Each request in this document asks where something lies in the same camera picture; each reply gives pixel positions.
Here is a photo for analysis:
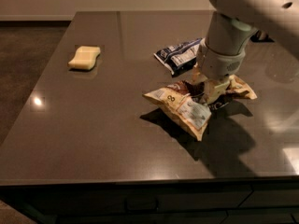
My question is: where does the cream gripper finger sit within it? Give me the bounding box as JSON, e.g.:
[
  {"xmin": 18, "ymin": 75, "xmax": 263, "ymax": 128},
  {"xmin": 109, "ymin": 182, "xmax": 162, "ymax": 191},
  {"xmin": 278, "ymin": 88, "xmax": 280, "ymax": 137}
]
[
  {"xmin": 204, "ymin": 77, "xmax": 230, "ymax": 105},
  {"xmin": 192, "ymin": 64, "xmax": 207, "ymax": 85}
]

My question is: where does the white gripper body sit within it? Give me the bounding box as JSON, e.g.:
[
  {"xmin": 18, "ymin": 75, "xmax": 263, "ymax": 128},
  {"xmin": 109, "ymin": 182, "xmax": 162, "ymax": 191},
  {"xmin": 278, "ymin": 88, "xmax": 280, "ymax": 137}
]
[{"xmin": 196, "ymin": 39, "xmax": 245, "ymax": 80}]

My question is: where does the brown chip bag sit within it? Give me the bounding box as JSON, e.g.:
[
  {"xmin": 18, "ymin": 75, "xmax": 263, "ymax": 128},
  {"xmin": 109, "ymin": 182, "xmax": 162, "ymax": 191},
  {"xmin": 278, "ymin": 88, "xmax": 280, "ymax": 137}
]
[{"xmin": 143, "ymin": 75, "xmax": 257, "ymax": 141}]

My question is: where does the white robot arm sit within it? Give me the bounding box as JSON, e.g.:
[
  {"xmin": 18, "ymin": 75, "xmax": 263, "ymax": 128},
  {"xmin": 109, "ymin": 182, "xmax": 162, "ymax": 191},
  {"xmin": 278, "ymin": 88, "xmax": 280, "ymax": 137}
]
[{"xmin": 197, "ymin": 0, "xmax": 299, "ymax": 104}]

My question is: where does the blue chip bag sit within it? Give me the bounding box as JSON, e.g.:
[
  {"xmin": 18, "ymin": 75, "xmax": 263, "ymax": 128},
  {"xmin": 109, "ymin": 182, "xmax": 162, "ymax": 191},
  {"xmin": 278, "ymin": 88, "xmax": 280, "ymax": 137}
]
[{"xmin": 154, "ymin": 38, "xmax": 201, "ymax": 76}]

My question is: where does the yellow sponge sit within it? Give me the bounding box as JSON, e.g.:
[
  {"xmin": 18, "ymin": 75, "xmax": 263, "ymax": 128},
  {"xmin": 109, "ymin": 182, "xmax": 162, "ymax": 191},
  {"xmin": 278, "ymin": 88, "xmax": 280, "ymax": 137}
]
[{"xmin": 68, "ymin": 46, "xmax": 101, "ymax": 71}]

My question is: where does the dark cabinet drawer front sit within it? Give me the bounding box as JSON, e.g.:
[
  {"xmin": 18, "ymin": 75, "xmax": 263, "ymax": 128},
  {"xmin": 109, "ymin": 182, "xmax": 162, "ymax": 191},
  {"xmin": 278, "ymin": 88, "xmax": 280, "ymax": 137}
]
[{"xmin": 0, "ymin": 183, "xmax": 299, "ymax": 224}]

